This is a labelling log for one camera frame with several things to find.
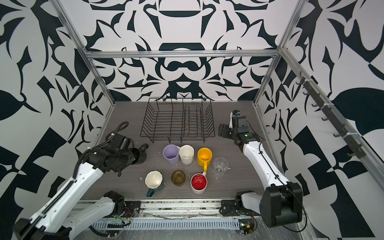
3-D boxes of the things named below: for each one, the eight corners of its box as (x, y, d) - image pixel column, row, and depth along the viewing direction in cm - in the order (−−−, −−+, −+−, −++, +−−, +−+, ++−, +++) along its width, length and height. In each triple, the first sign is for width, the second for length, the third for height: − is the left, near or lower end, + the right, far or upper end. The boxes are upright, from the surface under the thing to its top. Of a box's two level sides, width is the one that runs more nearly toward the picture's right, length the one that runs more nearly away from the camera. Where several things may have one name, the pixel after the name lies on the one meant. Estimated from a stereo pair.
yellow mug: (197, 173, 86) (198, 168, 80) (197, 154, 94) (197, 147, 87) (211, 173, 86) (213, 168, 80) (210, 154, 94) (211, 147, 87)
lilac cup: (165, 167, 89) (161, 158, 80) (166, 154, 95) (163, 144, 85) (179, 167, 89) (177, 158, 80) (180, 154, 95) (178, 144, 85)
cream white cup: (179, 164, 88) (178, 157, 82) (180, 151, 93) (179, 144, 87) (194, 164, 88) (194, 157, 82) (194, 151, 93) (194, 144, 87)
